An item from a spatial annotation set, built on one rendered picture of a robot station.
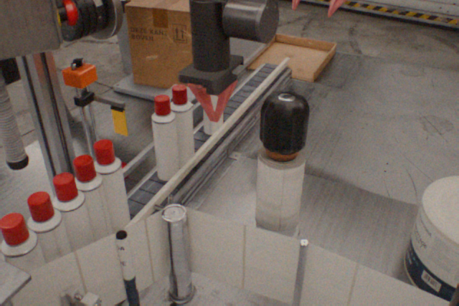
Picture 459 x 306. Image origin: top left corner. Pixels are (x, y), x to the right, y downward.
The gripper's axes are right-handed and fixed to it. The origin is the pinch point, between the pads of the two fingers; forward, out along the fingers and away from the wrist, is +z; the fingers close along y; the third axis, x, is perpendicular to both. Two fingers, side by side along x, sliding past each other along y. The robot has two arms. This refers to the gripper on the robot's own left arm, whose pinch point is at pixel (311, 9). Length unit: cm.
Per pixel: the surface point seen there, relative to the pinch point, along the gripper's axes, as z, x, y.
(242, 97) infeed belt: 24.6, 16.8, -18.1
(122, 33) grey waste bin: -11, 147, -192
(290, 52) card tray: -3, 58, -25
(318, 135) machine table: 28.1, 19.7, 7.5
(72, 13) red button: 30, -61, -10
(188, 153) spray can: 44.7, -15.4, -10.4
